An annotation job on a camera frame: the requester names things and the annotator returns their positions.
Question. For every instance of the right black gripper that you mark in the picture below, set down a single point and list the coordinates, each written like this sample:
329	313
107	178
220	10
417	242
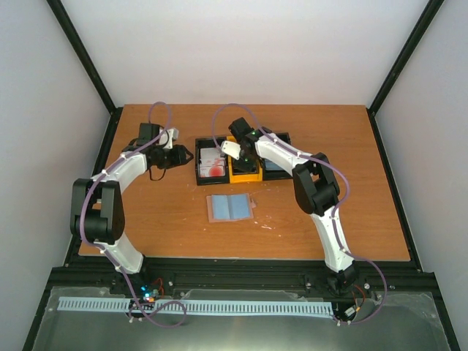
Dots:
245	167

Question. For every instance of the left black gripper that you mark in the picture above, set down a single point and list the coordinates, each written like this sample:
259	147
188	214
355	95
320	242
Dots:
178	156

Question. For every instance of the yellow card bin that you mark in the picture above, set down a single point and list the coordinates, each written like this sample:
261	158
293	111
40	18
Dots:
237	176

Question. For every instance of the black card bin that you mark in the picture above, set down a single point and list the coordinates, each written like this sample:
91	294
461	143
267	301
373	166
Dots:
208	143
272	148

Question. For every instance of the pink leather card holder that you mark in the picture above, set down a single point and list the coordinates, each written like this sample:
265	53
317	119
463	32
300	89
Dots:
229	208

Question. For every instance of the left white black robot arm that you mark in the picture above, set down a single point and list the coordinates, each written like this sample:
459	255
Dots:
97	212

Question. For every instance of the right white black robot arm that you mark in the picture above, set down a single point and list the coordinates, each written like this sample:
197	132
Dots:
315	187

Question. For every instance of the blue card stack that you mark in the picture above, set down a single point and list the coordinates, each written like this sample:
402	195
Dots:
271	166

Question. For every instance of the white red card stack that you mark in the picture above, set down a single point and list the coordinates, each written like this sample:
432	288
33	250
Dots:
211	163

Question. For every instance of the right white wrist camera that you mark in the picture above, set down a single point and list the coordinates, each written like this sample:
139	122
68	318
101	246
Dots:
231	149

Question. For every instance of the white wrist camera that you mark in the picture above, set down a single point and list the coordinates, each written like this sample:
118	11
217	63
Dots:
231	149
168	137

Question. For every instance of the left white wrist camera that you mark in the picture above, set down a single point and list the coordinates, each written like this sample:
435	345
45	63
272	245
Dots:
168	137

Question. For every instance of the left controller board with wires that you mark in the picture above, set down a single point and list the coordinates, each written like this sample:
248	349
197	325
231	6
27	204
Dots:
153	291

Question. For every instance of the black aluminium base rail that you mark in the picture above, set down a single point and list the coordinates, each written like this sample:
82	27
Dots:
306	278

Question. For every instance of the left black frame post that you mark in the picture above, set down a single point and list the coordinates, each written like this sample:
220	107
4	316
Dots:
67	26

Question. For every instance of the black frame post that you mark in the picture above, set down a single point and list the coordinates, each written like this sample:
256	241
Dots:
419	29
67	26

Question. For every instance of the right connector with wires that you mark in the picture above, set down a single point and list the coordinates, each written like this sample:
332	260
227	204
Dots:
358	299

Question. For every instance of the light blue slotted cable duct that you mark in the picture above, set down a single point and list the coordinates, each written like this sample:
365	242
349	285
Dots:
201	307

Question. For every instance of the right black frame post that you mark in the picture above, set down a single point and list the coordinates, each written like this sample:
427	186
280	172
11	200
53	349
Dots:
419	29

